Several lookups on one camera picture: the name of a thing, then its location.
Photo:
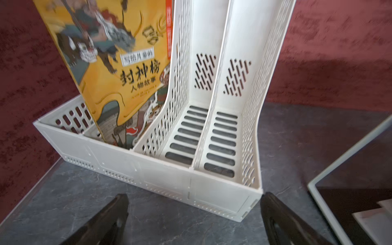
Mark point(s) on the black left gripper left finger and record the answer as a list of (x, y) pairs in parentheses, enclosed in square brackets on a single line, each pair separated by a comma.
[(106, 227)]

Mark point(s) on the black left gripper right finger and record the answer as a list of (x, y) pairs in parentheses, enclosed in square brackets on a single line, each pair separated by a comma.
[(285, 227)]

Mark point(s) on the white two-tier bookshelf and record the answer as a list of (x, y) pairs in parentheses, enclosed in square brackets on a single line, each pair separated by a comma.
[(355, 182)]

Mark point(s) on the white plastic file organizer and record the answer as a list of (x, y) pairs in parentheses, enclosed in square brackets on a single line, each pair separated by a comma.
[(202, 146)]

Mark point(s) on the yellow illustrated children's book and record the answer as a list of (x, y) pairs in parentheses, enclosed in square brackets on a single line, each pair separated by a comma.
[(118, 54)]

